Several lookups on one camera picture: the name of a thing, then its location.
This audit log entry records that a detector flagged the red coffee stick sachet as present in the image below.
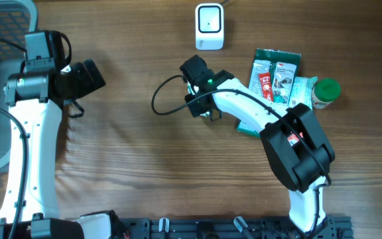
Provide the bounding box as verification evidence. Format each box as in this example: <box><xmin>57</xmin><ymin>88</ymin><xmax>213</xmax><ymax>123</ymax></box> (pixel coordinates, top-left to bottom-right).
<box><xmin>259</xmin><ymin>72</ymin><xmax>273</xmax><ymax>102</ymax></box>

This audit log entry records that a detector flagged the green 3M sponge pack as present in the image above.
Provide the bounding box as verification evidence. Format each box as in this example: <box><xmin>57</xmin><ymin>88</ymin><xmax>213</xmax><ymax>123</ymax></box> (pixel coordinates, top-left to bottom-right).
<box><xmin>235</xmin><ymin>48</ymin><xmax>302</xmax><ymax>139</ymax></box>

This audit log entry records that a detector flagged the light green tissue pack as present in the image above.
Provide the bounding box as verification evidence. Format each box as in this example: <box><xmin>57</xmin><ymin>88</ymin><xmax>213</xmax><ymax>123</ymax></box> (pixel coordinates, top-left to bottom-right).
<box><xmin>288</xmin><ymin>76</ymin><xmax>318</xmax><ymax>109</ymax></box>

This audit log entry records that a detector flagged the green lid jar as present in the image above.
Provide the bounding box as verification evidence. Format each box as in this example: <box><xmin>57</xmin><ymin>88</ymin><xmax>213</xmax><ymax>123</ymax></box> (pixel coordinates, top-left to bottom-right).
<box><xmin>312</xmin><ymin>78</ymin><xmax>341</xmax><ymax>109</ymax></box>

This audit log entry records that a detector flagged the green white gum pack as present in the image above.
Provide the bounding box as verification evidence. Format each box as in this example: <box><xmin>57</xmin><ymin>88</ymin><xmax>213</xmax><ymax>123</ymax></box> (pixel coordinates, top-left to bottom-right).
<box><xmin>200</xmin><ymin>111</ymin><xmax>211</xmax><ymax>117</ymax></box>

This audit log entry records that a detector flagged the red white snack packet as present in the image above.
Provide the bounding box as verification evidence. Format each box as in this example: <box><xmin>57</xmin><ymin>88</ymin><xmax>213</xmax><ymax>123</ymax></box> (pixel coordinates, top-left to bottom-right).
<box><xmin>287</xmin><ymin>133</ymin><xmax>303</xmax><ymax>146</ymax></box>

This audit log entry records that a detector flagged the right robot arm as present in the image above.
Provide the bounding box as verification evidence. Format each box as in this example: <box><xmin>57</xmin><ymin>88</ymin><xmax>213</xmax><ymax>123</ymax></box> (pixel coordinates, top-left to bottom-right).
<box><xmin>184</xmin><ymin>70</ymin><xmax>335</xmax><ymax>236</ymax></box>

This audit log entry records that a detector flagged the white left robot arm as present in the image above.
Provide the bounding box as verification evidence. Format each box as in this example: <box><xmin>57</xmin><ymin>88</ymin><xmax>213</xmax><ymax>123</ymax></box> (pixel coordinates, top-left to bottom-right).
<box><xmin>0</xmin><ymin>59</ymin><xmax>115</xmax><ymax>238</ymax></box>

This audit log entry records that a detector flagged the white barcode scanner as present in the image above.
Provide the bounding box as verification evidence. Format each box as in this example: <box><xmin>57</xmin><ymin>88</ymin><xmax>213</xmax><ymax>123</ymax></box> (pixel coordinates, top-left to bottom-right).
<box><xmin>195</xmin><ymin>3</ymin><xmax>225</xmax><ymax>50</ymax></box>

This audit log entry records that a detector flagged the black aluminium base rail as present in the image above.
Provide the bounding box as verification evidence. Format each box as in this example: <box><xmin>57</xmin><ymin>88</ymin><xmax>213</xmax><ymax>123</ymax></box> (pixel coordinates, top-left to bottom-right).
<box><xmin>118</xmin><ymin>215</ymin><xmax>354</xmax><ymax>239</ymax></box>

